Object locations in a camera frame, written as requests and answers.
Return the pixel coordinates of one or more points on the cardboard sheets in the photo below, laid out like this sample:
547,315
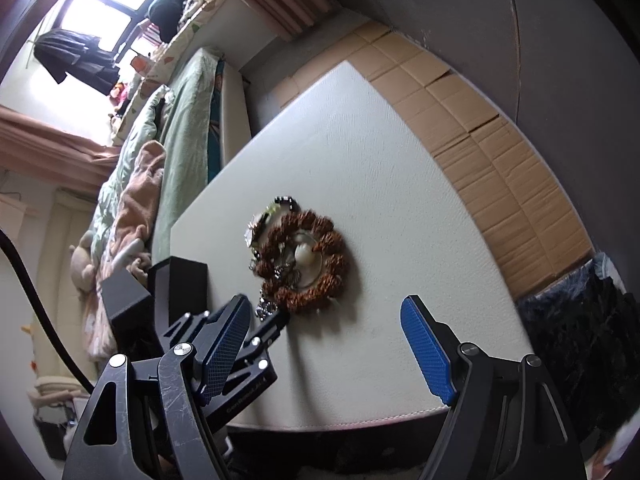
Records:
500,160

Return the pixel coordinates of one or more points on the white folded cloth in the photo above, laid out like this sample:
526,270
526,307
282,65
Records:
55,390

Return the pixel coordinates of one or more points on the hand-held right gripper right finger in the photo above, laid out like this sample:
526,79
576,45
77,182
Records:
430,355

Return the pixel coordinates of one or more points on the pink plush blanket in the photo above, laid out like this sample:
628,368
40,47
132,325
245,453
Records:
135,195

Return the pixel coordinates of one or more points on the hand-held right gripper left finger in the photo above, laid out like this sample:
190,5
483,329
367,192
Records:
222,355

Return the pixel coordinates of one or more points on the black hanging jacket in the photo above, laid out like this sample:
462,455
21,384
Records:
75,55

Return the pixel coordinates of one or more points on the dark green cushion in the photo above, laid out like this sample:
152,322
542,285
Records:
167,12

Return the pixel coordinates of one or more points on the black box lid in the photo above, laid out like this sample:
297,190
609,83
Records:
125,305

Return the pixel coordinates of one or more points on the cream round bangle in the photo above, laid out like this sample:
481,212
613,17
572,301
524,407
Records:
310,269

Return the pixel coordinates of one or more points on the small colourful figurines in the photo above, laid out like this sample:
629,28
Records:
122,97

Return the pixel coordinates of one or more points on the floral long cushion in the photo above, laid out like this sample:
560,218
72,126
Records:
200,15

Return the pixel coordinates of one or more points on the beige plush toy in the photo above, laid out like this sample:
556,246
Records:
82,260

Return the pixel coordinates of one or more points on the white mattress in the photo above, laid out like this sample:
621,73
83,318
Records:
235,105

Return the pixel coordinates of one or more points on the black jewelry box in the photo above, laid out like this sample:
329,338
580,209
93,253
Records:
176,282

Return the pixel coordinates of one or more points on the black fuzzy cloth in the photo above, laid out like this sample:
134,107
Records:
575,350

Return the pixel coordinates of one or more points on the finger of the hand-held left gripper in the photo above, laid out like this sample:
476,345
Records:
192,327
270,331

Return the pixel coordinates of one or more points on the window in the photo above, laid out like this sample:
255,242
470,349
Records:
100,20

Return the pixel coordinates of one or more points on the bed with green quilt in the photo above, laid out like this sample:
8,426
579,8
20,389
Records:
185,125

